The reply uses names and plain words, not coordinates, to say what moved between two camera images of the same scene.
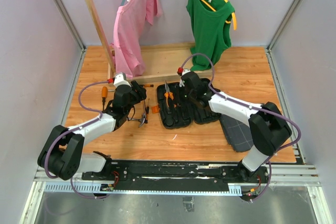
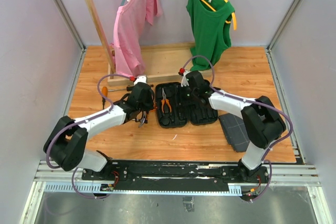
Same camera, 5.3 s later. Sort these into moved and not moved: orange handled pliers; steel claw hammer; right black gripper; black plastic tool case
Moved: orange handled pliers
Not moved: right black gripper; black plastic tool case; steel claw hammer
